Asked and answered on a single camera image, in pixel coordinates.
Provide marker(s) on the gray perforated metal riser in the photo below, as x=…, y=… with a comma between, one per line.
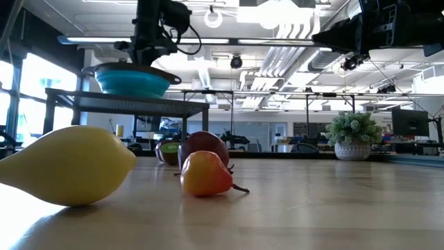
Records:
x=138, y=104

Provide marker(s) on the green toy lime half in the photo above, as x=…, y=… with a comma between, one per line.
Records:
x=170, y=151

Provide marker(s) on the green potted plant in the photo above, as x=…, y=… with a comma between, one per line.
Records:
x=352, y=128

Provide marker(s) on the yellow cylinder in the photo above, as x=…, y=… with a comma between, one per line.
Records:
x=119, y=131

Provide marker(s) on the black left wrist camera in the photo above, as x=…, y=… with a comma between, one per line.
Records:
x=177, y=15

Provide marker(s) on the silver ventilation duct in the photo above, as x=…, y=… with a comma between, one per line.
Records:
x=322, y=60

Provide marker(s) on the black background robot arm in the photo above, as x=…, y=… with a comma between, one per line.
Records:
x=236, y=139

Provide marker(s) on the yellow toy lemon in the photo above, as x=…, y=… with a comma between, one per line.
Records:
x=69, y=166

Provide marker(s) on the black background rig frame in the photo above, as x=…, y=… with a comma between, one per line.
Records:
x=329, y=94

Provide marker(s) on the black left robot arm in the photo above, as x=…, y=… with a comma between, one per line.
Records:
x=147, y=17

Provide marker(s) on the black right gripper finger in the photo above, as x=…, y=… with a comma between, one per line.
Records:
x=343, y=34

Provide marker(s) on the black overhead light bar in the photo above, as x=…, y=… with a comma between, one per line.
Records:
x=215, y=41

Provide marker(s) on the black aluminium table frame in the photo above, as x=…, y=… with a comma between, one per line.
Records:
x=277, y=155

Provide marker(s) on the black ceiling camera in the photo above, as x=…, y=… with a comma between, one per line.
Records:
x=386, y=89
x=352, y=63
x=236, y=62

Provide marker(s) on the blue collapsible colander bowl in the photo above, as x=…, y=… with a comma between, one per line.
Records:
x=132, y=85

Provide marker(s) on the black monitor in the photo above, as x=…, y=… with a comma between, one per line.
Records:
x=410, y=122

